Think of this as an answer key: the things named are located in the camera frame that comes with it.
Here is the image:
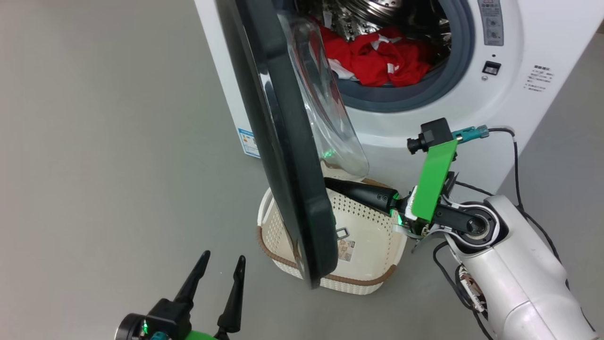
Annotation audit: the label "black door latch socket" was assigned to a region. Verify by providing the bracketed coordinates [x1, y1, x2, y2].
[481, 60, 502, 81]

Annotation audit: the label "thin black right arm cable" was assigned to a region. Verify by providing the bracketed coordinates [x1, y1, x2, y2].
[487, 127, 596, 332]

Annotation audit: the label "cream perforated laundry basket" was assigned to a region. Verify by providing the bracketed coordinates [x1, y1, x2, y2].
[257, 161, 408, 296]

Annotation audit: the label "grey instruction label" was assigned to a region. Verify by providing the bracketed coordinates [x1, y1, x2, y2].
[478, 0, 504, 46]

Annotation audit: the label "black washing machine door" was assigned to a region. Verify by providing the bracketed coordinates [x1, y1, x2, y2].
[217, 0, 369, 289]

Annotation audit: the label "steel washing drum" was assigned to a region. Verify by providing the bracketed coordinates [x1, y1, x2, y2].
[297, 0, 453, 53]

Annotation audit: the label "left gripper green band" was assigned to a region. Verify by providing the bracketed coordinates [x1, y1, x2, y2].
[175, 250, 246, 340]

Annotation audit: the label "small basket label sticker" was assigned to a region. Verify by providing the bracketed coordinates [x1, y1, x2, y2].
[337, 238, 356, 262]

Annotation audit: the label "small printed warning label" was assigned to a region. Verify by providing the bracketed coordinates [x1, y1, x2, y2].
[525, 65, 554, 93]

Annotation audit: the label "white front-load washing machine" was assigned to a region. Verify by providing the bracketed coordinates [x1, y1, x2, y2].
[194, 0, 604, 199]

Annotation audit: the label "grey rubber door gasket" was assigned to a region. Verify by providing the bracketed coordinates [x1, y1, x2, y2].
[330, 0, 475, 113]

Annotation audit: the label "red garment with white bands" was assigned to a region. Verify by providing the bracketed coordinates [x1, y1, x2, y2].
[341, 27, 432, 88]

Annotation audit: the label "blue energy label sticker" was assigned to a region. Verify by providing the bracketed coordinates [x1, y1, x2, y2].
[237, 127, 261, 158]

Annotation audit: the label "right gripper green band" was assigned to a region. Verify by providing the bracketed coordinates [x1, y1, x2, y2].
[325, 139, 458, 233]

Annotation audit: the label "red and white striped garment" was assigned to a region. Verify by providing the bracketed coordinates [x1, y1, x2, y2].
[320, 25, 355, 81]

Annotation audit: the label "teal right camera connector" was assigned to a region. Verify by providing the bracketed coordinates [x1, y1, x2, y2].
[452, 125, 490, 142]

